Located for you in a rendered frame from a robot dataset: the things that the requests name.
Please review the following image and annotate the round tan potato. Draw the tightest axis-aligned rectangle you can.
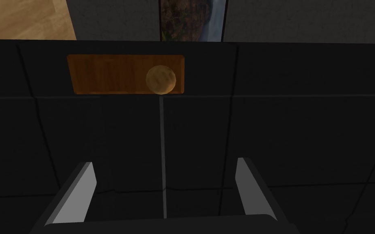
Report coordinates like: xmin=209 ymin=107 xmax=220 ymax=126
xmin=145 ymin=65 xmax=177 ymax=95

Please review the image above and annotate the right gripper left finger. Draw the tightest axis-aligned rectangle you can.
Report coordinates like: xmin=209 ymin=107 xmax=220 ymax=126
xmin=34 ymin=161 xmax=98 ymax=226

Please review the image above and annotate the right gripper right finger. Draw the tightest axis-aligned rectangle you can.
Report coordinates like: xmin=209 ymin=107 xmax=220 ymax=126
xmin=234 ymin=157 xmax=289 ymax=222

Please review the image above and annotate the framed landscape picture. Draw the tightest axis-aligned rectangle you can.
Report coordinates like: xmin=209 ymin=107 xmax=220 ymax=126
xmin=158 ymin=0 xmax=229 ymax=43

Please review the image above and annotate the brown wooden board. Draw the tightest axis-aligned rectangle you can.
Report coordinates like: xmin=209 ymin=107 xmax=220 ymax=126
xmin=66 ymin=54 xmax=185 ymax=95

